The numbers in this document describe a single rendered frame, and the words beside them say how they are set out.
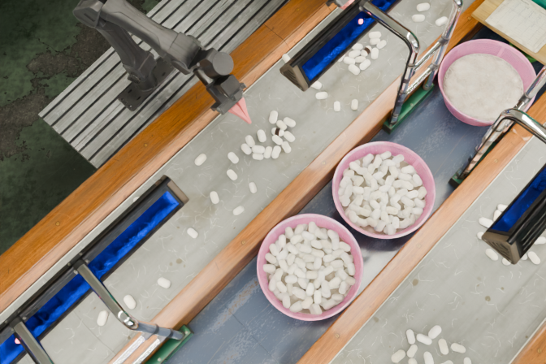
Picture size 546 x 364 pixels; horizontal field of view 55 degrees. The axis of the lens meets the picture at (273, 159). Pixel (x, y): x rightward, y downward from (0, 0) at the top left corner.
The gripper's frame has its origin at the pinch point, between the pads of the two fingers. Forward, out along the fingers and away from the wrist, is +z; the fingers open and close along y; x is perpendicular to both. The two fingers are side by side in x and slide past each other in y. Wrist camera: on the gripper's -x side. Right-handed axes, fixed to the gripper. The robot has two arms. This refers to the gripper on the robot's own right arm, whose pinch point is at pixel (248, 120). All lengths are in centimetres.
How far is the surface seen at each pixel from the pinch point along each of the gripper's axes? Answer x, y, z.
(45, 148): 122, -51, -22
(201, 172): 7.2, -18.0, 3.7
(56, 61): 143, -20, -47
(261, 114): 7.8, 6.1, 3.4
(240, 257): -10.7, -26.9, 21.9
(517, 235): -64, 10, 33
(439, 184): -18, 26, 46
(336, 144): -8.5, 12.9, 19.6
